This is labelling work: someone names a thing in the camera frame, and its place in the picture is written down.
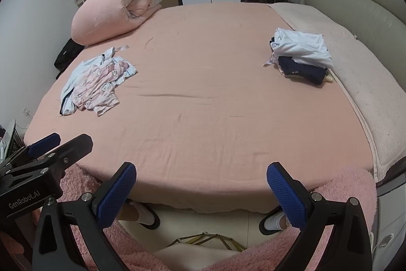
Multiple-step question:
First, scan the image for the navy garment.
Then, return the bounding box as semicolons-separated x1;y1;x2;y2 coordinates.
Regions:
269;39;327;86

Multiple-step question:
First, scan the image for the beige bed cover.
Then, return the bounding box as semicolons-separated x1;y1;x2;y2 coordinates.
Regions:
268;3;406;183

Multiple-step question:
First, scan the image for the pink printed pajama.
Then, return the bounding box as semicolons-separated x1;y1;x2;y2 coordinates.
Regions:
72;60;130;117

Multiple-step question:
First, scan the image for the person's left foot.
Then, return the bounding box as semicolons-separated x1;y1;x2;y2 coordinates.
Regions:
122;199;161;230

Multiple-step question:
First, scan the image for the bed with pink sheet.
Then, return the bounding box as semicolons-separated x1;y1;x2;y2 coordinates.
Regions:
24;3;378;214

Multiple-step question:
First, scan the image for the rolled pink quilt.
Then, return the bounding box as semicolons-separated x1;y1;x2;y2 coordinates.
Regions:
70;0;156;46

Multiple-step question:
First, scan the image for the person's foot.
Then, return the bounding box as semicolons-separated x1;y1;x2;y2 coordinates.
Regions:
258;208;289;235
122;199;161;230

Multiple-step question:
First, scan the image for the white garment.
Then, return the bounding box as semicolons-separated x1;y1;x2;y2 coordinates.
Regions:
263;27;333;69

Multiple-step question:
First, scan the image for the person's right foot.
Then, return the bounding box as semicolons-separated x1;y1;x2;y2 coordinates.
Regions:
258;208;289;235

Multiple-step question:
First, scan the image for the black bag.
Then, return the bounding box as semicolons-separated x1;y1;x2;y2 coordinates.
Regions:
54;39;84;79

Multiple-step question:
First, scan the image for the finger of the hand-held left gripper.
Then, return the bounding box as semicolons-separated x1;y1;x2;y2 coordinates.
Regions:
0;133;94;180
0;133;61;168

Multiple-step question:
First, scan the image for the cream stool gold frame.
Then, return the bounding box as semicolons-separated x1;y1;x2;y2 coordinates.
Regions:
152;231;254;271

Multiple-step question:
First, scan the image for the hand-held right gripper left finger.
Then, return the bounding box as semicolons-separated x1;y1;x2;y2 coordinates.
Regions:
32;162;138;271

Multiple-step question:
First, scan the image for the white nightstand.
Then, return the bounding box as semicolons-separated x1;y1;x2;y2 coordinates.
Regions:
371;157;406;259

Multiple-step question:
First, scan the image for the light blue garment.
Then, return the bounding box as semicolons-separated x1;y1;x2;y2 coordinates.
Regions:
60;47;138;116

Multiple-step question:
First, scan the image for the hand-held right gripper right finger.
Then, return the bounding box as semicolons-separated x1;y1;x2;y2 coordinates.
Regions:
266;162;372;271

